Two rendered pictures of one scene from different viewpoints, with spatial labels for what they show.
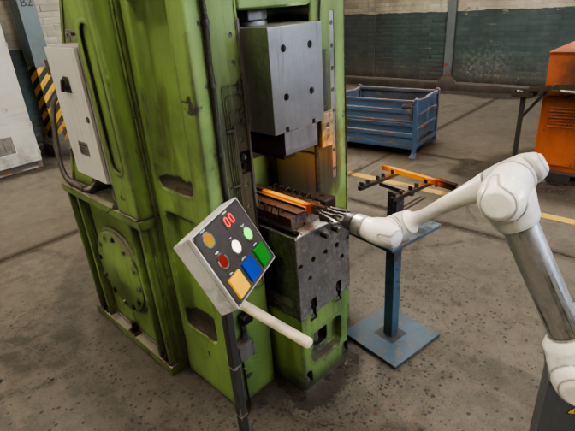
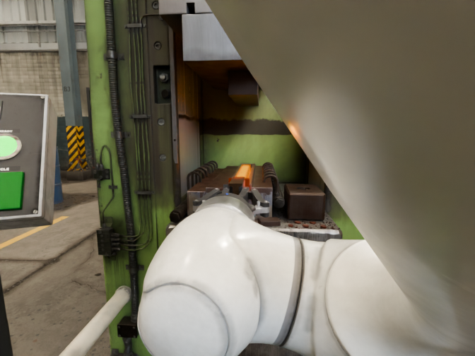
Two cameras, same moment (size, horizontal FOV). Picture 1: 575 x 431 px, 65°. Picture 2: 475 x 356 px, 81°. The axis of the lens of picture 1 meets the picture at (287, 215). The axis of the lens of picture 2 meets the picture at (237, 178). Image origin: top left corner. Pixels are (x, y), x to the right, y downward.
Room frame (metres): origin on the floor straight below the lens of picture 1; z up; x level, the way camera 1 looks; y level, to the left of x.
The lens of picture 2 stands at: (1.46, -0.58, 1.12)
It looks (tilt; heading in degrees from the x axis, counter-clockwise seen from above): 9 degrees down; 49
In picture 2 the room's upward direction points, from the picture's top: straight up
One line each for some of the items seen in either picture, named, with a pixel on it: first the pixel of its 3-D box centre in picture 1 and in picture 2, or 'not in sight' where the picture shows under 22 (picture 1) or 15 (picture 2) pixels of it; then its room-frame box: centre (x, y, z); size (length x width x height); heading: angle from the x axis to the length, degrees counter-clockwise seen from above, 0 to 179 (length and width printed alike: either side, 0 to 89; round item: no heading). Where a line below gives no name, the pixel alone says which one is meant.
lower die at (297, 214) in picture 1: (273, 204); (237, 184); (2.02, 0.06, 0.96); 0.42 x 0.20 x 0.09; 44
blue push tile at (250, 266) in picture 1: (250, 268); not in sight; (1.37, 0.14, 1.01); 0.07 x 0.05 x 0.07; 159
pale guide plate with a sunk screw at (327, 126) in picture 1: (326, 128); not in sight; (2.18, -0.22, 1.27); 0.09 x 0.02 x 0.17; 134
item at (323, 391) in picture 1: (321, 378); not in sight; (1.83, -0.12, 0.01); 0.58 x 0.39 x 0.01; 134
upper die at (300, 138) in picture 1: (267, 132); (237, 61); (2.02, 0.06, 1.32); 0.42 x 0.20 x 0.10; 44
